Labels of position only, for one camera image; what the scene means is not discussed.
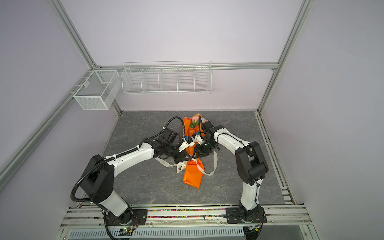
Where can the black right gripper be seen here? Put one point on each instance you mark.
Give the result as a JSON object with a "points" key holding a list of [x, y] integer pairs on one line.
{"points": [[200, 153]]}

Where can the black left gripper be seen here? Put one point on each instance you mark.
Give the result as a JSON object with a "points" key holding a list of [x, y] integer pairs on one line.
{"points": [[182, 157]]}

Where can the orange yellow wrapping paper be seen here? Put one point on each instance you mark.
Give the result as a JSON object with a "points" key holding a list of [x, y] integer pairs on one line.
{"points": [[192, 175]]}

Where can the cream printed ribbon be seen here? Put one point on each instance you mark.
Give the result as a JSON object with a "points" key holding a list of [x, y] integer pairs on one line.
{"points": [[183, 165]]}

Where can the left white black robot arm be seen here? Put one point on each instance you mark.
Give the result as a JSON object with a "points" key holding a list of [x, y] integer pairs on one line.
{"points": [[96, 184]]}

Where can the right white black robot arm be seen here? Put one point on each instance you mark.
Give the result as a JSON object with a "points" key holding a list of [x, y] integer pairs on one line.
{"points": [[250, 161]]}

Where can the small white mesh basket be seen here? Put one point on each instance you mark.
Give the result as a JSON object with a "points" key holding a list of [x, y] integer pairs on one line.
{"points": [[99, 90]]}

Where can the white vent grille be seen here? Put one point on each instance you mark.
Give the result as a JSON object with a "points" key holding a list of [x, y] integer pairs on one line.
{"points": [[158, 233]]}

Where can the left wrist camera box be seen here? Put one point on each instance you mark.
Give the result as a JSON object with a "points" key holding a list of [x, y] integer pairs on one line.
{"points": [[187, 142]]}

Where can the long white wire basket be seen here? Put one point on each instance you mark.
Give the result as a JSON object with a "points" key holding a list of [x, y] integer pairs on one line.
{"points": [[167, 77]]}

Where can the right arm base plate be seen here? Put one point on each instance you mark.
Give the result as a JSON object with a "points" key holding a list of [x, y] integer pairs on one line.
{"points": [[239, 215]]}

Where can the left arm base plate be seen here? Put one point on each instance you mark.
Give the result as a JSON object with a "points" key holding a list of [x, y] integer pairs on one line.
{"points": [[131, 218]]}

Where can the aluminium mounting rail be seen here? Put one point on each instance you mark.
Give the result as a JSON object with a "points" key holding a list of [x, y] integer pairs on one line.
{"points": [[184, 216]]}

